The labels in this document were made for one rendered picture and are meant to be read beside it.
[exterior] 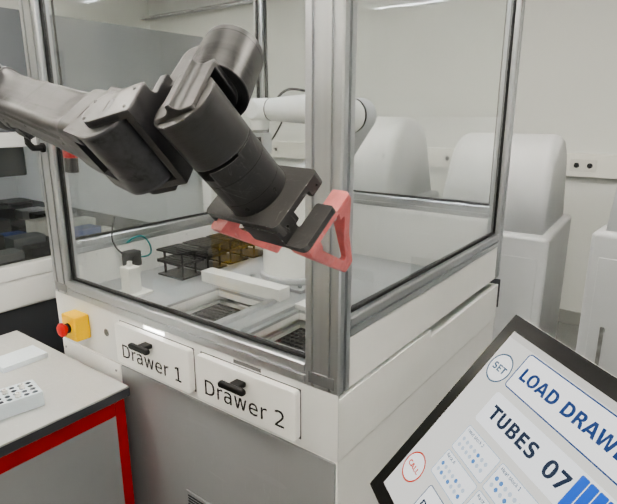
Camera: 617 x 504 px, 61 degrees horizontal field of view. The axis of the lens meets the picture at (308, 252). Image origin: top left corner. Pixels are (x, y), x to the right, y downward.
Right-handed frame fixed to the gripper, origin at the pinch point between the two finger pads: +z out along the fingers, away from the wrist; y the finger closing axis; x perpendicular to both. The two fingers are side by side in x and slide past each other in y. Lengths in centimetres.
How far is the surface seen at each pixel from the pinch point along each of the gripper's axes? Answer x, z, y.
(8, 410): 44, 34, 92
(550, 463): 3.6, 25.4, -20.5
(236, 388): 12, 45, 44
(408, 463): 9.6, 33.9, -2.7
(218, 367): 10, 46, 53
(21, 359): 37, 42, 119
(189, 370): 14, 48, 63
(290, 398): 8, 49, 33
